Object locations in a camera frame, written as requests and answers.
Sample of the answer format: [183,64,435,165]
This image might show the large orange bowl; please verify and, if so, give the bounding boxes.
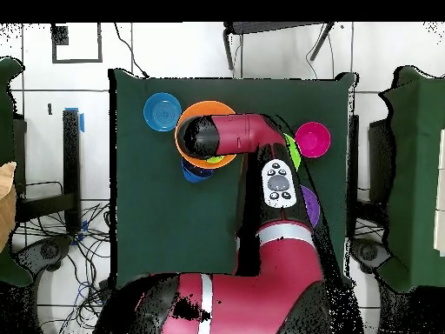
[174,100,239,170]

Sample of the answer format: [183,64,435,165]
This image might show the dark blue bowl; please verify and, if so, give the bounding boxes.
[180,157,215,184]

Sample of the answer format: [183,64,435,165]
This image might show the dark green tablecloth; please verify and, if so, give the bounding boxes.
[109,67,357,290]

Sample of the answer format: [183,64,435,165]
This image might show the light green bowl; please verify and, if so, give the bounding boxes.
[282,132,302,171]

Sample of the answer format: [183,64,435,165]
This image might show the purple bowl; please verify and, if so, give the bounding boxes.
[299,184,321,229]

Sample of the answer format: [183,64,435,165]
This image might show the light blue bowl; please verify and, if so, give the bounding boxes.
[143,91,183,133]

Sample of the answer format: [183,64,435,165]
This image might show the red-pink bowl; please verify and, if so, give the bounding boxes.
[294,121,332,159]

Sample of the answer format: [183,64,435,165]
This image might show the green cloth side table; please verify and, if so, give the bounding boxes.
[376,65,445,293]
[0,57,34,288]

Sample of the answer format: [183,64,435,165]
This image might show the tan box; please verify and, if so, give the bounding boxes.
[0,161,17,253]

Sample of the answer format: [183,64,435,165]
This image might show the white boxes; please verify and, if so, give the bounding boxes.
[433,128,445,252]

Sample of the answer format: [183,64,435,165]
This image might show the tangle of cables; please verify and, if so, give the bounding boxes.
[15,201,116,334]

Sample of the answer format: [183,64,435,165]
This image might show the black camera tripod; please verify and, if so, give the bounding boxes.
[222,22,336,72]

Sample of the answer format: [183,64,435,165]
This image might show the thin black floor cable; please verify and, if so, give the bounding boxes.
[113,22,150,79]

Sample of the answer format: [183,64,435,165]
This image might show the black square frame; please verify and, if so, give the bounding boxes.
[50,22,104,64]

